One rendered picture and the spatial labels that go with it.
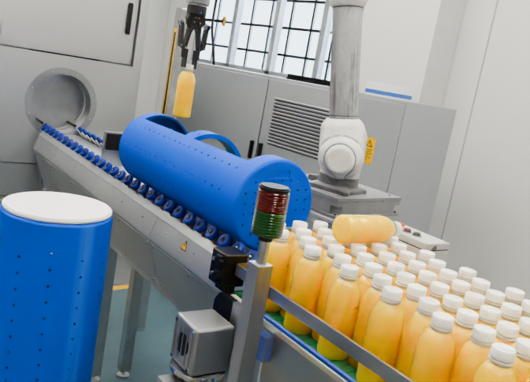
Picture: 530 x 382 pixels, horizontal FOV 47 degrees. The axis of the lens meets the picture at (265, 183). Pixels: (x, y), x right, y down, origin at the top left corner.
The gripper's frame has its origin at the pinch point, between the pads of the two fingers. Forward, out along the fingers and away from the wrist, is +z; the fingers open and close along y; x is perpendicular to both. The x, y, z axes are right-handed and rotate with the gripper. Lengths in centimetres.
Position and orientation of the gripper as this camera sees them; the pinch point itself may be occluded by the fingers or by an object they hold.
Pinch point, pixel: (189, 59)
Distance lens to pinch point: 242.0
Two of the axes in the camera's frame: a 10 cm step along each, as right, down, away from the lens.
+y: -8.1, -0.4, -5.9
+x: 5.6, 2.4, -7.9
